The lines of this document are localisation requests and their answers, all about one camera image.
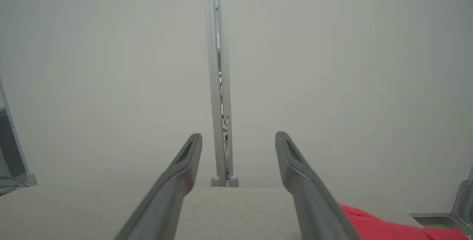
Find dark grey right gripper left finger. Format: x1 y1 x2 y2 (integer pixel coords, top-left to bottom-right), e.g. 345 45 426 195
115 133 203 240

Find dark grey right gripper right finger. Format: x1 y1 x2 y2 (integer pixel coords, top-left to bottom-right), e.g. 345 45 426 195
275 132 361 240

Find red shorts with white stripe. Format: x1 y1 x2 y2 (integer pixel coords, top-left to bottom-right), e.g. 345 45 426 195
301 204 468 240

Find grey metal stand leg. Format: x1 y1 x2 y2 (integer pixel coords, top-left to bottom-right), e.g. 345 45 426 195
0 77 37 187

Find grey partition post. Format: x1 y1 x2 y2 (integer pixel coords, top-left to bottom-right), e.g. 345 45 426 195
204 0 239 188

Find grey metal frame foot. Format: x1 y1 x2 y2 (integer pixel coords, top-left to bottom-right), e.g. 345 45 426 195
408 166 473 229

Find black floor cable bundle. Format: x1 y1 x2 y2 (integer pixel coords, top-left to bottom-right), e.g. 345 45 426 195
0 175 29 196

